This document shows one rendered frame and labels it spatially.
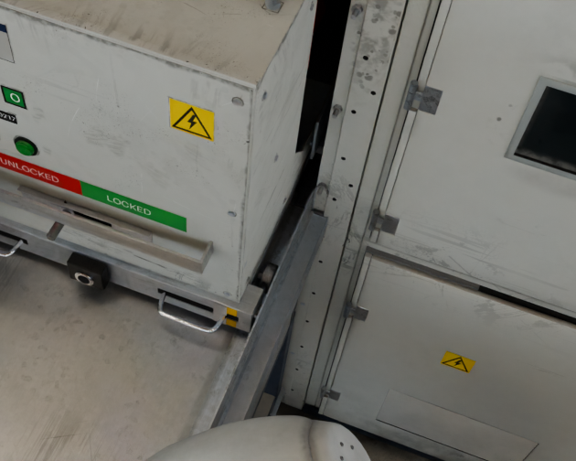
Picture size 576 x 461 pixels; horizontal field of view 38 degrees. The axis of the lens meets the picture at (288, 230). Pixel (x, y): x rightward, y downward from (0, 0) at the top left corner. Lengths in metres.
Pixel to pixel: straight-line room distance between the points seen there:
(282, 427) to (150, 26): 0.55
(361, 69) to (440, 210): 0.28
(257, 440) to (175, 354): 0.78
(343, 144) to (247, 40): 0.42
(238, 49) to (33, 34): 0.24
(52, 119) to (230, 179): 0.25
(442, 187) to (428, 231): 0.12
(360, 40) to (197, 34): 0.29
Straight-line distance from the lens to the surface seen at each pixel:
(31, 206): 1.24
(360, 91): 1.24
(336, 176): 1.39
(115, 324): 1.36
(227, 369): 1.31
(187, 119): 0.99
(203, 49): 0.94
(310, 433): 0.55
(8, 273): 1.43
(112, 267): 1.33
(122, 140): 1.08
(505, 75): 1.13
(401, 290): 1.56
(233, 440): 0.57
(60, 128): 1.12
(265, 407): 2.03
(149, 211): 1.18
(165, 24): 0.97
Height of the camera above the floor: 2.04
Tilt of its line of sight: 55 degrees down
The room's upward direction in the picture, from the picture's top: 9 degrees clockwise
